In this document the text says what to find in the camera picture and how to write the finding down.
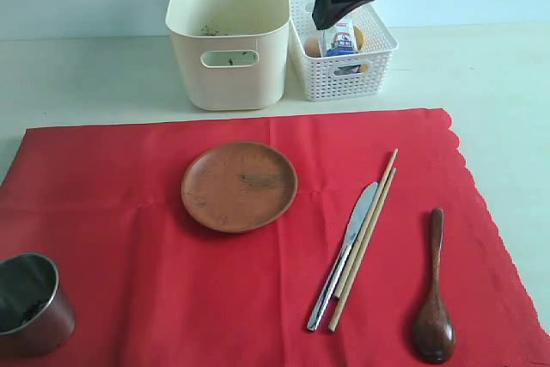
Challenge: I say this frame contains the blue white milk carton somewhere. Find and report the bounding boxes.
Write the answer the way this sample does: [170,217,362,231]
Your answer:
[320,17,358,57]

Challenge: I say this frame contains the yellow lemon with sticker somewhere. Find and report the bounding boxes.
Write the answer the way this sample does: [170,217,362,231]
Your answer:
[351,25,370,74]

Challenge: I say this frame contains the brown egg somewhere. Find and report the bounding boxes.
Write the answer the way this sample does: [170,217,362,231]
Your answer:
[303,36,322,58]

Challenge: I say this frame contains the brown wooden plate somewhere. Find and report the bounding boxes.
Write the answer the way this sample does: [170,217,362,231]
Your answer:
[180,141,298,234]

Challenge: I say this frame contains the silver table knife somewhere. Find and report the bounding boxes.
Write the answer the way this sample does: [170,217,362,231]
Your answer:
[306,181,379,332]

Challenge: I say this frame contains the wooden chopstick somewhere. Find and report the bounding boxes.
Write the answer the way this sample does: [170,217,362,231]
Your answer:
[328,167,396,332]
[334,149,398,298]

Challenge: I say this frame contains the dark wooden spoon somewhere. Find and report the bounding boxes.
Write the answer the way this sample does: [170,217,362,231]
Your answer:
[412,208,456,364]

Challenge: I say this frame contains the stainless steel cup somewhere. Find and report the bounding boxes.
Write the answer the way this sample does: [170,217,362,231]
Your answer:
[1,253,76,359]

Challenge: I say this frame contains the cream plastic bin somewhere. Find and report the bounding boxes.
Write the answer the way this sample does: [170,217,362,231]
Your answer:
[165,0,290,111]

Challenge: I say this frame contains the white perforated plastic basket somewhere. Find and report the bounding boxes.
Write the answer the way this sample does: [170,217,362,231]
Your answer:
[289,0,398,101]

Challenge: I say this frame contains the red table cloth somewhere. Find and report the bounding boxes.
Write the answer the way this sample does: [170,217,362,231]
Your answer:
[1,109,549,366]

